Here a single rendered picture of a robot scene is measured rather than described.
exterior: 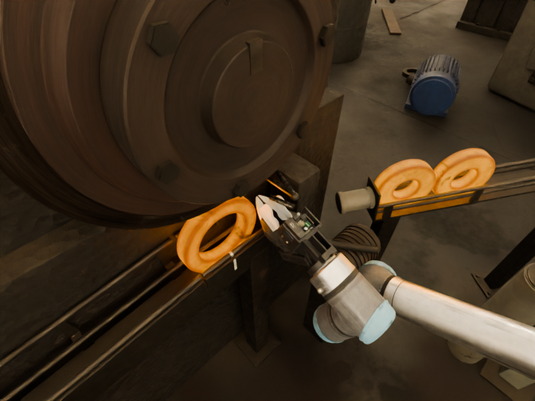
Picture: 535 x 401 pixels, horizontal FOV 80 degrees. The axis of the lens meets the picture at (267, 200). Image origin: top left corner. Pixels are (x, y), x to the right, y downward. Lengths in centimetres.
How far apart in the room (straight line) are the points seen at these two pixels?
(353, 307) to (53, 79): 57
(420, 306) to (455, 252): 104
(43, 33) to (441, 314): 75
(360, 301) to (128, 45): 55
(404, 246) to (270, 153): 134
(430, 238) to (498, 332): 110
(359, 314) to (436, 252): 113
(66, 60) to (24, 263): 38
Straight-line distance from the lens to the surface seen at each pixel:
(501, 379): 157
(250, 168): 42
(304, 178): 73
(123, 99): 29
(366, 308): 66
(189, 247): 62
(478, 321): 75
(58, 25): 32
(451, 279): 169
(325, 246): 67
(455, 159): 92
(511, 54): 316
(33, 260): 61
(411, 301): 79
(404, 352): 145
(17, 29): 32
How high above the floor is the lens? 129
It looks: 47 degrees down
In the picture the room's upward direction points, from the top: straight up
